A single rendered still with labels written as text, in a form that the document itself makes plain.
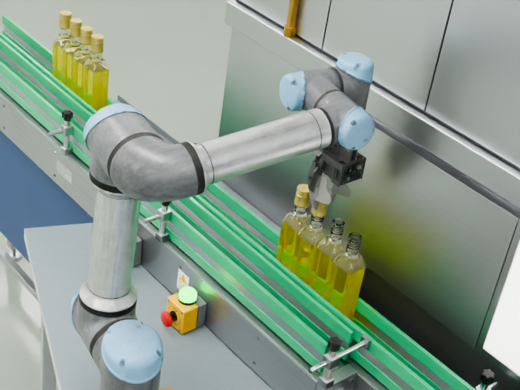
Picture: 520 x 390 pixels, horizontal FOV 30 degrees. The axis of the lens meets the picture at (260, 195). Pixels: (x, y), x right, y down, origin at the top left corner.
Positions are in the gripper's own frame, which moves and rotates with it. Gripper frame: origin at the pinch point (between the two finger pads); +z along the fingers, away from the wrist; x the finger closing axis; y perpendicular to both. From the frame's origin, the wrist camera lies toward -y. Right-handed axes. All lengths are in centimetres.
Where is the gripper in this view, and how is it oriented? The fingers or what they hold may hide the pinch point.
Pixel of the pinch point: (320, 200)
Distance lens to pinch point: 213.6
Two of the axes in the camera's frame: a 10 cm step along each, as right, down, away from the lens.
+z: -1.3, 8.3, 5.4
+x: 7.7, -2.6, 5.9
